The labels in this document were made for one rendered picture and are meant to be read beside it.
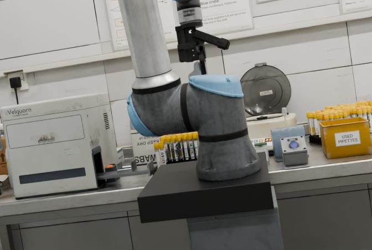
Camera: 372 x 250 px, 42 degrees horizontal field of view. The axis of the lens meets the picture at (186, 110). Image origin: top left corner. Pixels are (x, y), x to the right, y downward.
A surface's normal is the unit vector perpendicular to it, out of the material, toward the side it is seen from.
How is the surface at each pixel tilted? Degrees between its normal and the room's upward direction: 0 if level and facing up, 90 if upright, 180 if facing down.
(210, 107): 94
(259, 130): 90
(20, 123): 90
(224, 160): 76
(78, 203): 90
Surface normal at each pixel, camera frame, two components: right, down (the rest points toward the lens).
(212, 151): -0.55, -0.12
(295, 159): -0.04, 0.56
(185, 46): -0.10, 0.07
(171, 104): -0.26, -0.20
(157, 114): -0.18, 0.26
